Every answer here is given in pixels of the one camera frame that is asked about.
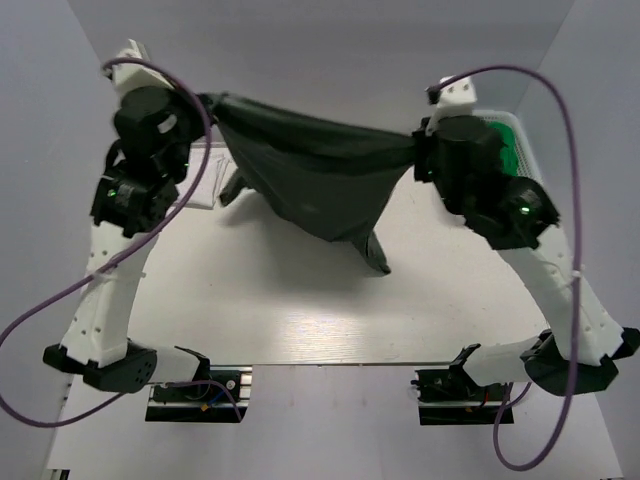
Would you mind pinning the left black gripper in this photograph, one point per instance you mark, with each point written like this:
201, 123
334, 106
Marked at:
183, 100

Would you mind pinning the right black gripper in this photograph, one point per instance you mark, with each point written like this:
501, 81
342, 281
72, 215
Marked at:
424, 143

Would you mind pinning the dark grey t-shirt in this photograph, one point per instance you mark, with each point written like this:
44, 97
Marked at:
330, 179

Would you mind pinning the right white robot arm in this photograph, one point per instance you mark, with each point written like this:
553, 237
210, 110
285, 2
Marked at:
582, 343

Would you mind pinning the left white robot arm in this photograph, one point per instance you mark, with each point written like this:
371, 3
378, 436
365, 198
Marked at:
135, 194

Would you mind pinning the green t-shirt in basket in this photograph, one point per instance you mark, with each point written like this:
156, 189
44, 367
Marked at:
508, 154

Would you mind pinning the white plastic basket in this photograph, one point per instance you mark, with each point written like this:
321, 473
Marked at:
527, 164

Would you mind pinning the white folded t-shirt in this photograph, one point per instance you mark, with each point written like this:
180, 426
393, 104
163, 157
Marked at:
219, 166

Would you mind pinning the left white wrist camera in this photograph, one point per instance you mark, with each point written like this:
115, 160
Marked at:
127, 77

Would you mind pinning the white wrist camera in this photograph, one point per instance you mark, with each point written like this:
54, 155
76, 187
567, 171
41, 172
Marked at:
127, 77
457, 99

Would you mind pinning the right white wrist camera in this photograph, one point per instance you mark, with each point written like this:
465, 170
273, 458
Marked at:
457, 99

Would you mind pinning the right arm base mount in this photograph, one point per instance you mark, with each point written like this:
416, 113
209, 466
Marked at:
447, 399

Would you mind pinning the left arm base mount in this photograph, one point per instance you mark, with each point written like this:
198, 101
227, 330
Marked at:
224, 402

